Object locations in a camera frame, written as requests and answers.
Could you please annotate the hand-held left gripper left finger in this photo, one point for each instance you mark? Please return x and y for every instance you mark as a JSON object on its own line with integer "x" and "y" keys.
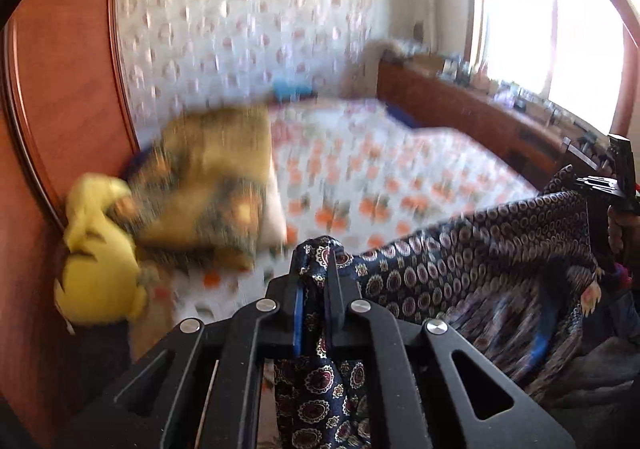
{"x": 299, "y": 324}

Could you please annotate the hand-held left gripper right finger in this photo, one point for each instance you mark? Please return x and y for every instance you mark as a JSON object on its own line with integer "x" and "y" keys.
{"x": 334, "y": 309}

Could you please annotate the navy circle-patterned pajama top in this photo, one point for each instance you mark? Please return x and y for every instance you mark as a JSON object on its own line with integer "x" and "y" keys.
{"x": 450, "y": 264}

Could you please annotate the person's right hand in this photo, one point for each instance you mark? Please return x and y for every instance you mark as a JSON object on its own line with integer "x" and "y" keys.
{"x": 629, "y": 244}

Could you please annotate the orange fruit print bed sheet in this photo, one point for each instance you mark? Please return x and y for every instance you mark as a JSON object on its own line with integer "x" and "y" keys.
{"x": 380, "y": 179}

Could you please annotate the long low wooden cabinet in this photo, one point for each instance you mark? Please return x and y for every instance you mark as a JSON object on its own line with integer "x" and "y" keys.
{"x": 475, "y": 114}

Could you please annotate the wooden framed window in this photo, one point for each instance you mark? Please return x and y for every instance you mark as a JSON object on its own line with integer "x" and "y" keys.
{"x": 545, "y": 24}

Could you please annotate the gold patterned pillow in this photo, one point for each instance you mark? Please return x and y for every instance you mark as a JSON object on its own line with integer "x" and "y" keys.
{"x": 210, "y": 184}

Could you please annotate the navy mattress cover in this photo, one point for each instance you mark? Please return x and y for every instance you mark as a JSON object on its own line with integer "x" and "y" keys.
{"x": 400, "y": 116}

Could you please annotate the yellow plush toy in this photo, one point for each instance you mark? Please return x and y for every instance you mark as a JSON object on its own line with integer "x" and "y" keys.
{"x": 95, "y": 274}

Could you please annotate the blue box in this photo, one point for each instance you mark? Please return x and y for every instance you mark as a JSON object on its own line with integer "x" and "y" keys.
{"x": 292, "y": 89}

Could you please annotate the circle-patterned sheer curtain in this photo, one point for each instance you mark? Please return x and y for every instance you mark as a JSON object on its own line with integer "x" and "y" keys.
{"x": 240, "y": 24}

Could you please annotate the wooden slatted wardrobe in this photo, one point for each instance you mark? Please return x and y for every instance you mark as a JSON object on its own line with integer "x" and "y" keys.
{"x": 60, "y": 104}

